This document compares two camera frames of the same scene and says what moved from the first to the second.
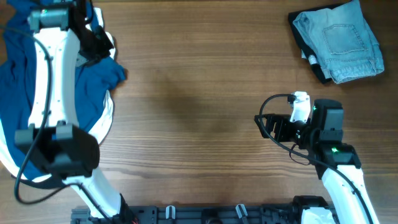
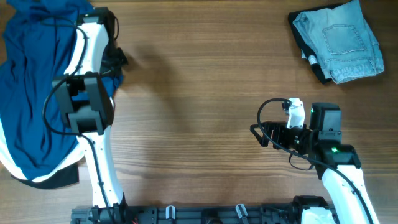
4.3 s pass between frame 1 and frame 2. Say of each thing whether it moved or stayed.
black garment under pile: stayed
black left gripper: moved
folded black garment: stayed
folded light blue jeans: stayed
